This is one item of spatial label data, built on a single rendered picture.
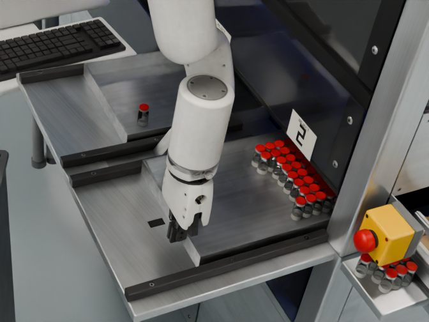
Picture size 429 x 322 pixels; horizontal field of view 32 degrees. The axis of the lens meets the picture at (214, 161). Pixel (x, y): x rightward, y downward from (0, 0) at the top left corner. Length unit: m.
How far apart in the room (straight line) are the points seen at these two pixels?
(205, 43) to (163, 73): 0.71
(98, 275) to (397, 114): 1.45
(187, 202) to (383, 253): 0.34
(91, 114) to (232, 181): 0.34
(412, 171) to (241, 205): 0.33
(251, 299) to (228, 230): 0.42
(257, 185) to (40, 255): 1.15
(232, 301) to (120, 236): 0.59
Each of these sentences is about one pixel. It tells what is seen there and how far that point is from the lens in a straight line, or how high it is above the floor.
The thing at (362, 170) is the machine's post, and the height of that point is 1.08.
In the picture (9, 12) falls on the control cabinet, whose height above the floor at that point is 0.85.
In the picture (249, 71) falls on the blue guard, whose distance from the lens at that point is 1.54.
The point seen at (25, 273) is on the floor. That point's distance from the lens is 2.43.
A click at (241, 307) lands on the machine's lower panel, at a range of 1.84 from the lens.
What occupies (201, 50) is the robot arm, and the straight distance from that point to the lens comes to 1.03.
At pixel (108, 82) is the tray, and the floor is 0.88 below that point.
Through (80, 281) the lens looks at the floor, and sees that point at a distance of 2.41.
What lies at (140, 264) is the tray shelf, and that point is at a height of 0.88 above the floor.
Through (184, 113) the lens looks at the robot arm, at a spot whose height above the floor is 1.21.
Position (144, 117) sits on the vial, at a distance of 1.56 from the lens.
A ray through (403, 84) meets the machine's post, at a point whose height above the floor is 1.27.
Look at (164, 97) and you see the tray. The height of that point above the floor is 0.88.
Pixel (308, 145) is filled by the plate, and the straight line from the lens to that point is 1.39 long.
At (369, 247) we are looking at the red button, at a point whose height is 1.00.
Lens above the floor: 1.88
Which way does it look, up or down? 41 degrees down
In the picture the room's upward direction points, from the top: 11 degrees clockwise
